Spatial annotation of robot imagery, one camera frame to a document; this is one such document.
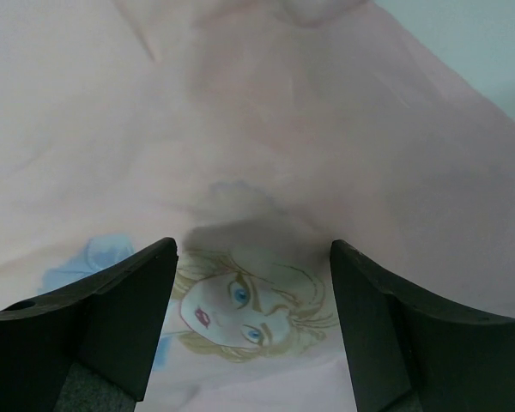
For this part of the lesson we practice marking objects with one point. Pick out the pink printed pillowcase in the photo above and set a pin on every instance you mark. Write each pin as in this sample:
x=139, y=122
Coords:
x=282, y=125

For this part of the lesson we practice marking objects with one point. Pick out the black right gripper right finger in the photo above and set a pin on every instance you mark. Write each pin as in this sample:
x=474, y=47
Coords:
x=409, y=349

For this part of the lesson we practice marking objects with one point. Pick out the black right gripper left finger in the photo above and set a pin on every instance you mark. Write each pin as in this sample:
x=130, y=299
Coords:
x=88, y=346

